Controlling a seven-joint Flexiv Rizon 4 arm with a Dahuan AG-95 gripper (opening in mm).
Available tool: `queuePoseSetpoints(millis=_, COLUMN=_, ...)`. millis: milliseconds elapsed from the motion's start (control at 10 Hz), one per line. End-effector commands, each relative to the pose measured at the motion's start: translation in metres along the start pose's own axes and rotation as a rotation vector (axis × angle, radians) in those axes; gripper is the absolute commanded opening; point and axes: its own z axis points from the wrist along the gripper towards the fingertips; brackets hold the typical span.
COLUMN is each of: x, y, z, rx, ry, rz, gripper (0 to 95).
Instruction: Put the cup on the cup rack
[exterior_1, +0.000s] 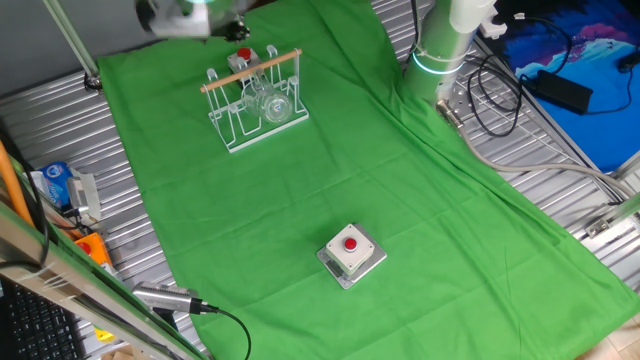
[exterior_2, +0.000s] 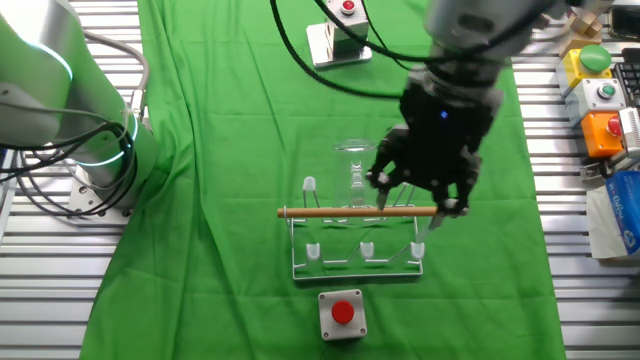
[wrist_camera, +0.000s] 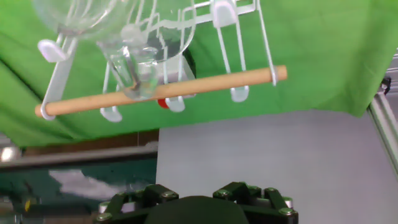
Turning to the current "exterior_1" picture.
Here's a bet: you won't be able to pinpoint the black camera stand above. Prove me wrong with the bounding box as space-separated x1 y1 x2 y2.
152 307 181 334

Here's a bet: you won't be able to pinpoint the orange box red button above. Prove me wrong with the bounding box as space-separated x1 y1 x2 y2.
73 232 115 268

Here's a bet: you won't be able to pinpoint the blue patterned mat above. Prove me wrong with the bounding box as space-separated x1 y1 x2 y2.
494 0 640 174

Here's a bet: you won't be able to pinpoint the thick grey cable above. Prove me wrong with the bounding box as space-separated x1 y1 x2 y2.
435 98 637 201

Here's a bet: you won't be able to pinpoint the black camera cable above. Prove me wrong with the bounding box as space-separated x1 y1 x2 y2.
192 299 253 360

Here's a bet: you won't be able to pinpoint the white wire cup rack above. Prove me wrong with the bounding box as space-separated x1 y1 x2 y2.
199 44 310 154

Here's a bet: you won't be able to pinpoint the black cable loop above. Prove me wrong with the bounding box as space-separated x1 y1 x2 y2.
466 53 525 139

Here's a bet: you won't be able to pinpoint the silver depth camera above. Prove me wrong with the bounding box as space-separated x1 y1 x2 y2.
131 280 203 316

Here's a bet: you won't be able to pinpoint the black keyboard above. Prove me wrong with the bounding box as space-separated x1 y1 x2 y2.
0 279 87 360

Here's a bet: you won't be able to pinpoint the black power adapter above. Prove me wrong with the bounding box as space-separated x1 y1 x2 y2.
533 68 595 116

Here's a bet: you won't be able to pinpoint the orange pole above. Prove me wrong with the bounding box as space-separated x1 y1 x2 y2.
0 139 36 229

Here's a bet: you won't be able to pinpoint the ribbed silver camera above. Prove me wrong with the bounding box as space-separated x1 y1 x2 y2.
66 175 94 217

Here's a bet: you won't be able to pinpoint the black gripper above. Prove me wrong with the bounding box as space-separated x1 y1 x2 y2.
215 12 252 44

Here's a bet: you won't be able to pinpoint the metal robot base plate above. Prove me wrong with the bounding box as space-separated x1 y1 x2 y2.
437 74 484 134

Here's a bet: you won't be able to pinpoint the black computer mouse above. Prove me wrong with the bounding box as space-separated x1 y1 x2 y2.
617 49 640 75

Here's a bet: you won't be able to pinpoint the wooden blocks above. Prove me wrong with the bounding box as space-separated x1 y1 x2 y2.
99 344 139 360

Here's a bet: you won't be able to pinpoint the grey box small red button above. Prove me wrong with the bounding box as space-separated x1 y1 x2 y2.
324 223 376 276

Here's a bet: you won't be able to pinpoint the clear glass cup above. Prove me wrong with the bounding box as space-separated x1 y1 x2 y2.
241 68 295 126

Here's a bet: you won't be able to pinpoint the black adapter cable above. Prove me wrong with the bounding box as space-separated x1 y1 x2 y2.
514 14 634 117

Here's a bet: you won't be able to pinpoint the white power plug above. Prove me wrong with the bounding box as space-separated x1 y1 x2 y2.
477 12 526 41

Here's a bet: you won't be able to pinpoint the aluminium frame bar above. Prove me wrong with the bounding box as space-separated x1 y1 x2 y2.
0 199 214 360
42 0 105 95
583 149 640 240

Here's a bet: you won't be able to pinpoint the green cloth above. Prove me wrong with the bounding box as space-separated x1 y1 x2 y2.
97 0 640 360

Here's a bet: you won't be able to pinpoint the blue tissue pack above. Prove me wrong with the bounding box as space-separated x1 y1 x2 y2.
40 160 75 208

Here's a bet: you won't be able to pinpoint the grey box large red button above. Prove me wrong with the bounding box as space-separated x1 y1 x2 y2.
227 46 262 75

